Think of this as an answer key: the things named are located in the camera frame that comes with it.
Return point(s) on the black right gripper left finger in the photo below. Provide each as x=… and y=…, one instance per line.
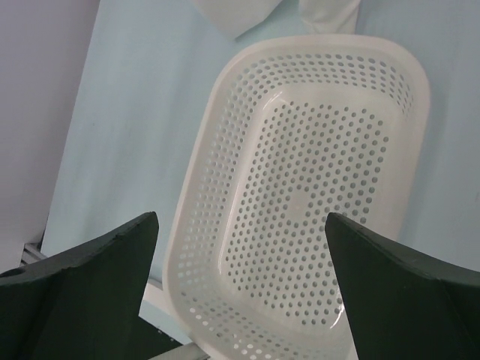
x=80, y=303

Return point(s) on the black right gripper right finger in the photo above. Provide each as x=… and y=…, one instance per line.
x=402, y=303

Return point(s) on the white tank top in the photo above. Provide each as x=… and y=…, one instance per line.
x=235, y=18

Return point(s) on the grey clothes rack with white feet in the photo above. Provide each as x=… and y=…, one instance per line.
x=155, y=310

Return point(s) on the white perforated plastic basket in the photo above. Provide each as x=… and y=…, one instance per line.
x=295, y=128

